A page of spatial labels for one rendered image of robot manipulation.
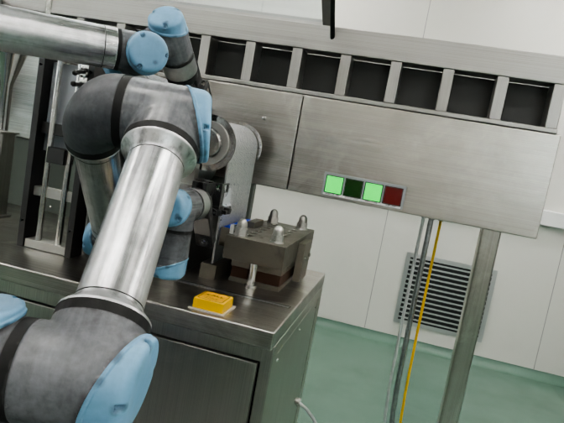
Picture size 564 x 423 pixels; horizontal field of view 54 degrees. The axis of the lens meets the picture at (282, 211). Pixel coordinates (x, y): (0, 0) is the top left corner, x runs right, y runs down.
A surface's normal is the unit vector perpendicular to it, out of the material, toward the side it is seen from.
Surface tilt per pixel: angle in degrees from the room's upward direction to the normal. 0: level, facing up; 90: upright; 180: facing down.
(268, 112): 90
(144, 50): 90
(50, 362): 52
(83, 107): 88
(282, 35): 90
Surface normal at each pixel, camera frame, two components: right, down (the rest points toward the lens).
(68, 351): 0.11, -0.63
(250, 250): -0.23, 0.07
